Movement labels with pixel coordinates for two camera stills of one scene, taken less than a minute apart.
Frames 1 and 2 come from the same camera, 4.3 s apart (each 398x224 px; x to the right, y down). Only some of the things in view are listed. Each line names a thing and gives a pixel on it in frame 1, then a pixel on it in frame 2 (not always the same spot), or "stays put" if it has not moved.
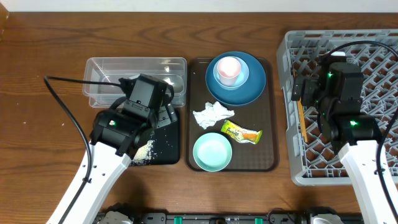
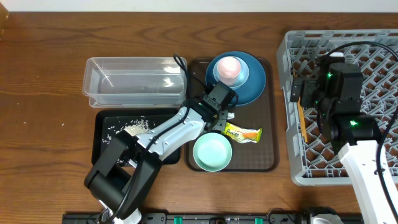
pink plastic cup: (228, 70) stays put
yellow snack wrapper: (240, 134) stays put
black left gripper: (164, 118) to (222, 118)
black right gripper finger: (296, 92) stays put
